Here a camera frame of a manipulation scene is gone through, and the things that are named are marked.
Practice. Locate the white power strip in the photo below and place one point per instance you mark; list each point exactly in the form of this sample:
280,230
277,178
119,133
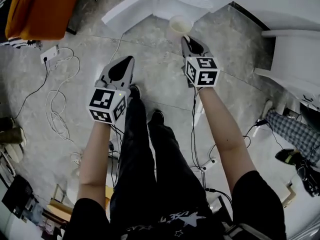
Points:
200,112
211,163
49,54

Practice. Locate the black backpack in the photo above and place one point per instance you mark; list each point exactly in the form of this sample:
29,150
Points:
307,176

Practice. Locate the person's right forearm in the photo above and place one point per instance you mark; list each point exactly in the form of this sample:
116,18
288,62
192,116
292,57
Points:
220,129

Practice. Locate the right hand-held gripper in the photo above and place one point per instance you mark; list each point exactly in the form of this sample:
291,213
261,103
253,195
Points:
202,71

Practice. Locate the black white striped blanket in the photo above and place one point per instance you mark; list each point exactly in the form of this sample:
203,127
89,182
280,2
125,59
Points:
15,42

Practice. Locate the person's left forearm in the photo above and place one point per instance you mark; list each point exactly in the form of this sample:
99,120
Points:
97,159

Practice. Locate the person's black trousers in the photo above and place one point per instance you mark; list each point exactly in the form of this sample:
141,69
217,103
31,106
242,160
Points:
162,164

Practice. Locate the person's black shoe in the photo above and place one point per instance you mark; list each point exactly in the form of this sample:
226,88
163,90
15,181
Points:
156,115
135,91

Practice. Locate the orange cushion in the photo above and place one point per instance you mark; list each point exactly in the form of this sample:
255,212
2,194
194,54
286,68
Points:
42,11

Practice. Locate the person's left black shoe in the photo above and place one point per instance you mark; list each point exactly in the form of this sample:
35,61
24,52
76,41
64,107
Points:
135,91

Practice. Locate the person's black star-print shirt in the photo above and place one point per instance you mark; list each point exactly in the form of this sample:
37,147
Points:
257,209

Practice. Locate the white cup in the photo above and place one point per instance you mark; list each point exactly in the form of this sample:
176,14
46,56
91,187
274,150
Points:
178,25

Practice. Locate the white water dispenser cabinet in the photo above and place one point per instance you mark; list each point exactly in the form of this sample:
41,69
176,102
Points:
130,11

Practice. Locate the person's right black shoe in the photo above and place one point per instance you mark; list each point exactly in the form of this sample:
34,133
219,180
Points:
156,115

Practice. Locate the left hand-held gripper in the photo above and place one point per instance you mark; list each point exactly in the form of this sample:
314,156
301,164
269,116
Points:
105,104

